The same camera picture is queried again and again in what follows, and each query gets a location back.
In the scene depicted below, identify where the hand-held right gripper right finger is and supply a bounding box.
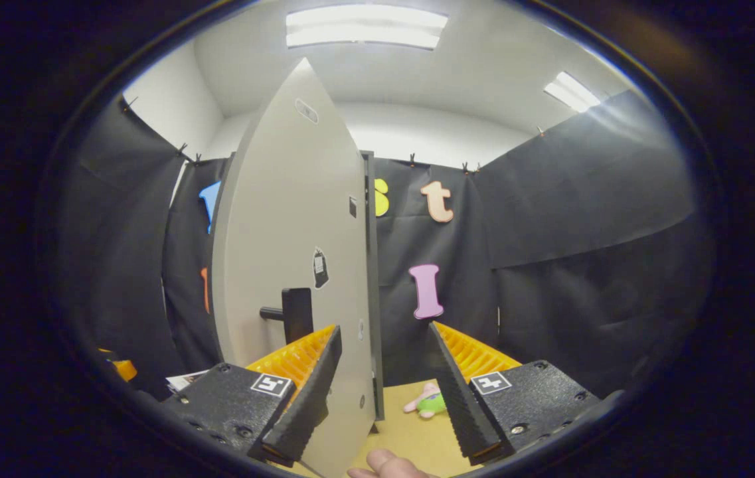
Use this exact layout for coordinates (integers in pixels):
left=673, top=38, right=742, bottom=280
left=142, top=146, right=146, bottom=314
left=428, top=321, right=602, bottom=465

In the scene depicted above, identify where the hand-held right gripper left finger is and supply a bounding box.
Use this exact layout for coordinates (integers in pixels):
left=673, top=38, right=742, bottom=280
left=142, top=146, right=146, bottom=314
left=163, top=324, right=345, bottom=467

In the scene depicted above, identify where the grey cabinet door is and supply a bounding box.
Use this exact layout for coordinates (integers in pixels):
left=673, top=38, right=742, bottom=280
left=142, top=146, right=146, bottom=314
left=211, top=58, right=378, bottom=478

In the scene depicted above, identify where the dark grey cabinet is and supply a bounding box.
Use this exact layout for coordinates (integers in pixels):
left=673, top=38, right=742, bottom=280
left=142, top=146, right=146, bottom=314
left=359, top=151, right=386, bottom=421

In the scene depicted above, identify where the white cover book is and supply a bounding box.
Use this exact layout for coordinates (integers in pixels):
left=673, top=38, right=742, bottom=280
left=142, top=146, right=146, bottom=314
left=166, top=370, right=209, bottom=393

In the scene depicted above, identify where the pink and green plush toy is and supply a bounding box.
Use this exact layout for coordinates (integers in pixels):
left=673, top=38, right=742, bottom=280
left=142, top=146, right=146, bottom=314
left=404, top=382, right=448, bottom=420

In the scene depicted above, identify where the black backdrop cloth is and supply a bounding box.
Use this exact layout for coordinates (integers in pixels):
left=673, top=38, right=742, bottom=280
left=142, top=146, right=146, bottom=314
left=52, top=90, right=713, bottom=402

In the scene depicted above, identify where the long ceiling light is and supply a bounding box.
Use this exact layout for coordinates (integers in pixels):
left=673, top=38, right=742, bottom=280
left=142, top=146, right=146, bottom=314
left=543, top=71, right=602, bottom=114
left=284, top=5, right=450, bottom=50

